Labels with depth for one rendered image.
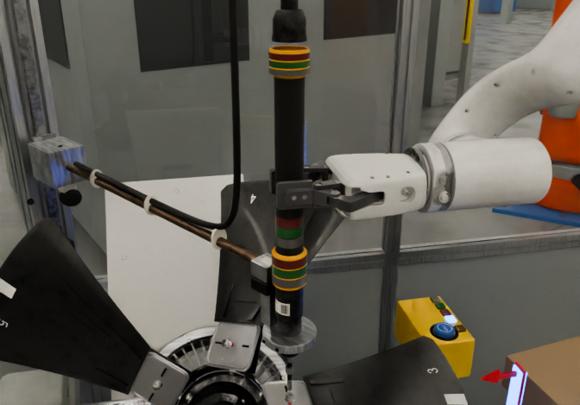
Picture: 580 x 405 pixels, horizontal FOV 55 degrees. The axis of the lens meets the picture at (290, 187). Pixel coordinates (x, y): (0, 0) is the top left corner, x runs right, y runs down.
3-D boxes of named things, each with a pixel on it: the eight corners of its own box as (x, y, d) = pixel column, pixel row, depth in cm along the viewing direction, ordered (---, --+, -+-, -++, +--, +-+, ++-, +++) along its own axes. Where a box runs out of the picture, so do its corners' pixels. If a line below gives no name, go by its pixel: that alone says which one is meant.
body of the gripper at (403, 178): (437, 224, 65) (343, 231, 63) (403, 191, 74) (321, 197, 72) (444, 162, 62) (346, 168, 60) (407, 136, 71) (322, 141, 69)
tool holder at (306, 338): (240, 332, 74) (237, 266, 70) (278, 309, 78) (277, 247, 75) (290, 363, 68) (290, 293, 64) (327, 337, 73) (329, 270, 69)
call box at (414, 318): (393, 339, 125) (396, 299, 121) (435, 334, 127) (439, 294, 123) (423, 389, 110) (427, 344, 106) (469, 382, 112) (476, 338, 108)
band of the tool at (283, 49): (261, 76, 60) (260, 48, 59) (288, 71, 63) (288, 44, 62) (290, 81, 57) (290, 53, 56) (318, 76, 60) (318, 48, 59)
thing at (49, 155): (31, 179, 112) (23, 138, 109) (65, 170, 117) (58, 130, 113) (54, 193, 105) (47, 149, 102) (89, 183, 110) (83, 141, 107)
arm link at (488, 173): (423, 134, 72) (457, 151, 63) (516, 129, 74) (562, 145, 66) (419, 196, 75) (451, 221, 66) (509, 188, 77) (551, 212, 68)
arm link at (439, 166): (451, 224, 66) (427, 225, 65) (420, 195, 74) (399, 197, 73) (460, 155, 63) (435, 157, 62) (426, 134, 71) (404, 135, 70)
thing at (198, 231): (66, 171, 106) (65, 164, 105) (72, 169, 107) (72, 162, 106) (264, 272, 71) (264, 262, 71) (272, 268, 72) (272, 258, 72)
